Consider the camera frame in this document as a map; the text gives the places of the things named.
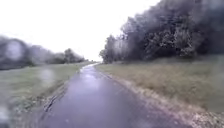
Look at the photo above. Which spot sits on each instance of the wet grey asphalt path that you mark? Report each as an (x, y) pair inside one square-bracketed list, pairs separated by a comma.
[(96, 103)]

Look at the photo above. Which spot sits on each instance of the row of distant trees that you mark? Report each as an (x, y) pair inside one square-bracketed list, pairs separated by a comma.
[(60, 58)]

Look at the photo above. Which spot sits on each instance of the grass field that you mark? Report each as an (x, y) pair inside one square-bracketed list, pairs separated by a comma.
[(30, 80), (166, 80)]

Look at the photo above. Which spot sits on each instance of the wood of dark trees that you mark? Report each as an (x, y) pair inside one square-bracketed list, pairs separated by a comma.
[(166, 33)]

